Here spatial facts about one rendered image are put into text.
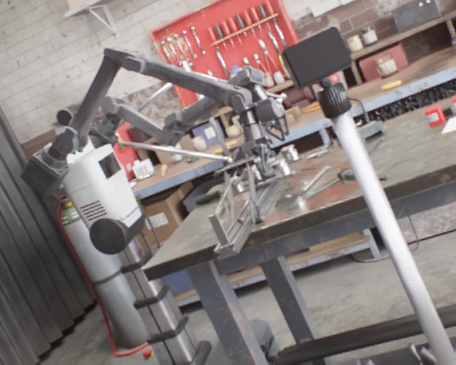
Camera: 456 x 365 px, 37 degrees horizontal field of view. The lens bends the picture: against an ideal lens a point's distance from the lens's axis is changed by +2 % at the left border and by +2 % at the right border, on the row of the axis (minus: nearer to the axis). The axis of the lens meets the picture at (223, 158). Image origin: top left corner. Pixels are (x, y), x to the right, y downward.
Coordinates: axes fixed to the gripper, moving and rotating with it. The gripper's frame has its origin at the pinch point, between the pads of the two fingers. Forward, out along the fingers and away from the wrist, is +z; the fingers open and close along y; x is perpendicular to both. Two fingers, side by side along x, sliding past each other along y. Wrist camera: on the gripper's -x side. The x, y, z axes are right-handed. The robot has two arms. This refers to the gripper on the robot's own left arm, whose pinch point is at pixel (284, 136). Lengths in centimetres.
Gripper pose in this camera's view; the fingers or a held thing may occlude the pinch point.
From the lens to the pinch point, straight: 236.0
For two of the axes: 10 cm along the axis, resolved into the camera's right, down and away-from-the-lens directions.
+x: 7.9, -4.9, -3.7
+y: -2.6, 2.8, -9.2
